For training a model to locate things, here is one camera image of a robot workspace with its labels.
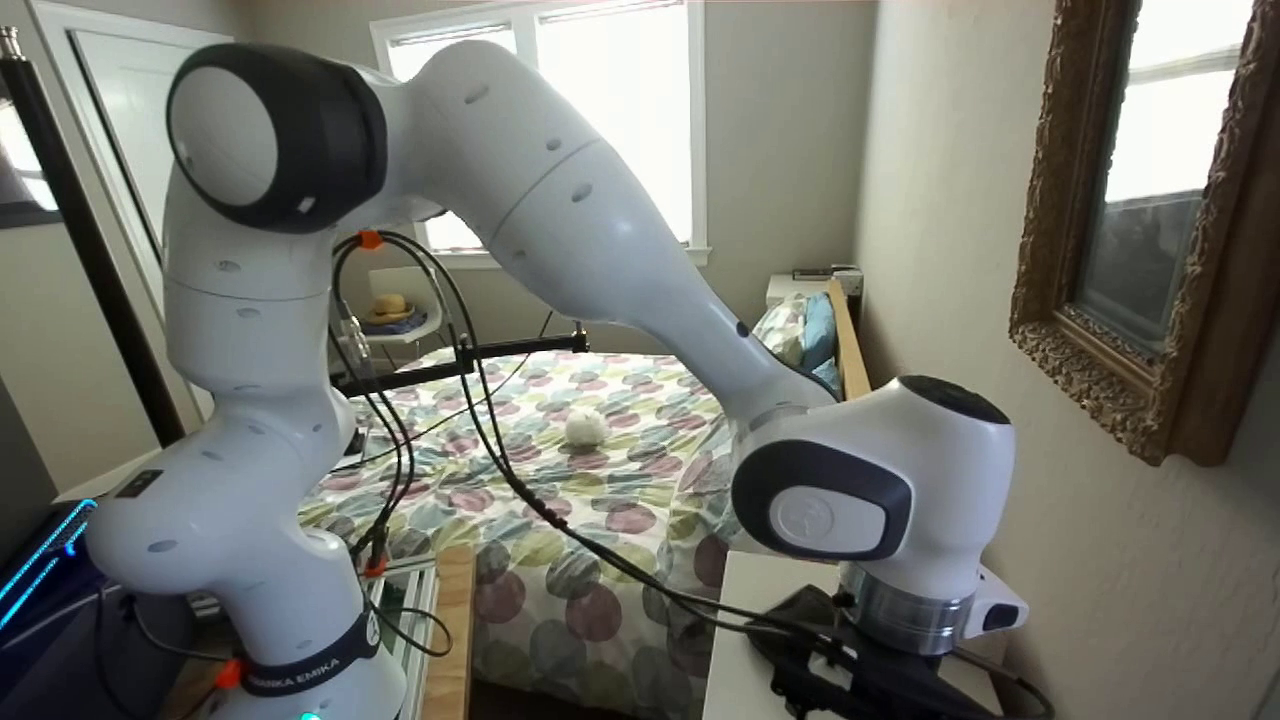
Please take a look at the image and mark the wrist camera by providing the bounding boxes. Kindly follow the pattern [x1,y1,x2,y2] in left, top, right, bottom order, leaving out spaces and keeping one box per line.
[748,585,863,669]

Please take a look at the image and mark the white chair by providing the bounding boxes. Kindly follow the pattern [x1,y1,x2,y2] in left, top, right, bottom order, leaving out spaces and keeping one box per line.
[362,265,447,373]

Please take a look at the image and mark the camera on mount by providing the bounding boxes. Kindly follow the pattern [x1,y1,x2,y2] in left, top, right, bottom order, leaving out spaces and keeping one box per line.
[333,322,591,398]

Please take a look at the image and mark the black stand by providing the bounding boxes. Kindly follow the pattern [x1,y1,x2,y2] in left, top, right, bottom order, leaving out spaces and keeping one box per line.
[0,27,188,448]

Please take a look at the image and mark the mirror with ornate gilded frame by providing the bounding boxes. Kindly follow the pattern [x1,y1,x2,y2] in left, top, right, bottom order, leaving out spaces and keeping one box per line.
[1008,0,1280,468]

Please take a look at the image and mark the window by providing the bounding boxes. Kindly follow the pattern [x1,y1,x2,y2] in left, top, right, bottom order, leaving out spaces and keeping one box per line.
[369,0,712,269]

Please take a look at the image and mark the white door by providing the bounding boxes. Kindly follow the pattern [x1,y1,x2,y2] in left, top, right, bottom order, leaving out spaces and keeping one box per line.
[28,0,237,421]

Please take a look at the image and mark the wooden headboard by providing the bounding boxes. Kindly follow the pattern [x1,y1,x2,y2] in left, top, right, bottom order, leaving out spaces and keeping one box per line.
[825,279,873,403]

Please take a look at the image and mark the crumpled white paper ball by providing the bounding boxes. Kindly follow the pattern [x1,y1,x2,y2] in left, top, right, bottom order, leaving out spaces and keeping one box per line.
[564,408,612,449]

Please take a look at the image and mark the computer with blue lights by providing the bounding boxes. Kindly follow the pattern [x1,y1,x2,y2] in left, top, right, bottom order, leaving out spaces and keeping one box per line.
[0,498,101,641]

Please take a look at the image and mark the bed with dotted quilt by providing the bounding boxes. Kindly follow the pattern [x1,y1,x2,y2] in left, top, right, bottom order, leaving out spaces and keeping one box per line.
[298,345,851,720]

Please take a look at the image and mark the blue pillow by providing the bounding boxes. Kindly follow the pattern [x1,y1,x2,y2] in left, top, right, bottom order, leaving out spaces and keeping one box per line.
[800,291,843,393]

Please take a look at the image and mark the white nightstand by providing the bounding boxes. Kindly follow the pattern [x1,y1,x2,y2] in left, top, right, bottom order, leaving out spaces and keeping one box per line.
[765,264,865,313]

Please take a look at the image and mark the patterned pillow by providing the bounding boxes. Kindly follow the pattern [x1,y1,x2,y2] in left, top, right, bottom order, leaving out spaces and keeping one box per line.
[750,294,813,369]

